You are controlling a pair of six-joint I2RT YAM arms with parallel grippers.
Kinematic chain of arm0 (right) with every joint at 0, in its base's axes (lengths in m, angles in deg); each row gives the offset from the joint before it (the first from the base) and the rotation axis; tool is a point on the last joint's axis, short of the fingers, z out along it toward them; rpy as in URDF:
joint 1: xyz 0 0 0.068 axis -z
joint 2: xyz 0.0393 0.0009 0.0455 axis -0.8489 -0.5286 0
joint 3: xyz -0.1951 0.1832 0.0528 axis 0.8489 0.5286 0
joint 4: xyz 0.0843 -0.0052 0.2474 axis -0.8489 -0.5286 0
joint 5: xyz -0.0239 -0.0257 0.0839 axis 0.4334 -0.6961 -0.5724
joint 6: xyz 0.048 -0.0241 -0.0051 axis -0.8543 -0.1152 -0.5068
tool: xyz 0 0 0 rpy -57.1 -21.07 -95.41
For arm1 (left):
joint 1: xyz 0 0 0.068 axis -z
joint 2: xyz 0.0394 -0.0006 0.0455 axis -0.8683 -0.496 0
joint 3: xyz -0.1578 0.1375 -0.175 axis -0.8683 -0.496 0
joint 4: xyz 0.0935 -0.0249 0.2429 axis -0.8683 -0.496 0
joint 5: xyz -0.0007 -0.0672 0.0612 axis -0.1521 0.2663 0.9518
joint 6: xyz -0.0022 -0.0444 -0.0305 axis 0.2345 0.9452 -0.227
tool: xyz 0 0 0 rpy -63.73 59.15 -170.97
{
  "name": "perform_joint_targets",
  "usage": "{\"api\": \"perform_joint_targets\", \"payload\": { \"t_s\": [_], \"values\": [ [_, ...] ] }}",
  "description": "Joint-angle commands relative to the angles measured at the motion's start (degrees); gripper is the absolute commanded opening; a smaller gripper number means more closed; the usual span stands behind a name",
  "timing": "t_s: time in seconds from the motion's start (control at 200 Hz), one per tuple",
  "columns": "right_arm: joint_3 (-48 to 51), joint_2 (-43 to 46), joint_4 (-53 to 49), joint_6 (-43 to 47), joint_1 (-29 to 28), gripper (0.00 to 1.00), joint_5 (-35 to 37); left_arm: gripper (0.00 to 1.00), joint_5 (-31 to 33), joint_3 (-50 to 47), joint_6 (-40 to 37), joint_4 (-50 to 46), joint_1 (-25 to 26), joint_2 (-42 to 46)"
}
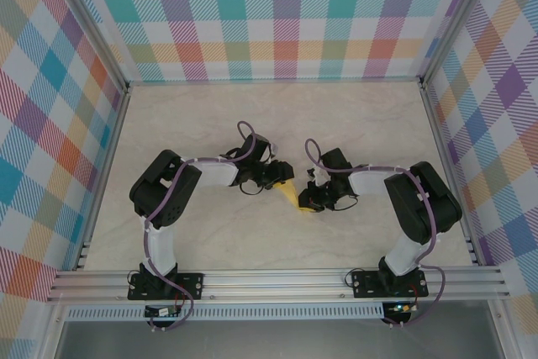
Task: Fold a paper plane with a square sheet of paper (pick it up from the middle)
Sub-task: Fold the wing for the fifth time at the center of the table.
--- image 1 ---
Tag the aluminium side rail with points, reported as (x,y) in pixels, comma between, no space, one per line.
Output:
(450,178)
(102,178)

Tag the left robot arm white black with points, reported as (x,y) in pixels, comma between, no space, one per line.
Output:
(214,174)

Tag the long aluminium base rail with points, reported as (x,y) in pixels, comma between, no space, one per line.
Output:
(273,283)

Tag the aluminium frame post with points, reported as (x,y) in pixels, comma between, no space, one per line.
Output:
(457,18)
(91,18)

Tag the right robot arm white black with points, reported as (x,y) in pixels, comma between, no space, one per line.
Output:
(365,182)

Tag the grey metal panel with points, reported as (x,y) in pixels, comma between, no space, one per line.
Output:
(273,342)

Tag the yellow cloth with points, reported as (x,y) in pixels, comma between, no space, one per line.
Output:
(290,193)

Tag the aluminium frame leg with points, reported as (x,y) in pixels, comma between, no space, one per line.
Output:
(52,334)
(502,334)

